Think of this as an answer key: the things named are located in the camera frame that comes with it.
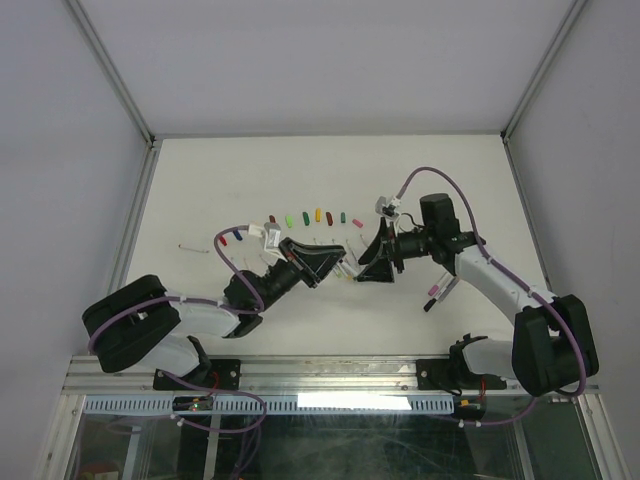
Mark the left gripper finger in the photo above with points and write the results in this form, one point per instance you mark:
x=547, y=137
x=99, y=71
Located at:
x=298, y=249
x=320, y=263

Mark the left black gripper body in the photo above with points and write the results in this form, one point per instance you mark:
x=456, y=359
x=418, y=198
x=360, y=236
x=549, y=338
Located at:
x=297, y=262

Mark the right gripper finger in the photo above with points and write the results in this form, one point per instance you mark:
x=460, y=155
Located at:
x=380, y=248
x=378, y=271

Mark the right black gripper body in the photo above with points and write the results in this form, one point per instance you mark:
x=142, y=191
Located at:
x=390, y=248

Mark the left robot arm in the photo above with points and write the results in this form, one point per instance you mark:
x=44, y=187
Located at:
x=144, y=323

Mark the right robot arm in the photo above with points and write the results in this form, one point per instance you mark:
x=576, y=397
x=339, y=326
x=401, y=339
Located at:
x=552, y=344

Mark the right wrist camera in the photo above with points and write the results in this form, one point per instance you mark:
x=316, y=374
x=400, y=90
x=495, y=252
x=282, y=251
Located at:
x=389, y=208

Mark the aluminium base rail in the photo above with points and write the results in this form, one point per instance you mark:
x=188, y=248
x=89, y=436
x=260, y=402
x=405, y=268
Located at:
x=267, y=375

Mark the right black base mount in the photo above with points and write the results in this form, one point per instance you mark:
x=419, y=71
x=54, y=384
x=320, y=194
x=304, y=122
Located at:
x=452, y=375

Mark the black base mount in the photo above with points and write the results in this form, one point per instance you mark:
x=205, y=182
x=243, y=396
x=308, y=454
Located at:
x=452, y=375
x=210, y=373

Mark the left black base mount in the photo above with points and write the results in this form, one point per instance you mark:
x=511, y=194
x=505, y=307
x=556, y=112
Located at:
x=210, y=373

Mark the white slotted cable duct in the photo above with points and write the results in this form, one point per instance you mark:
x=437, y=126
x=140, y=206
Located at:
x=308, y=403

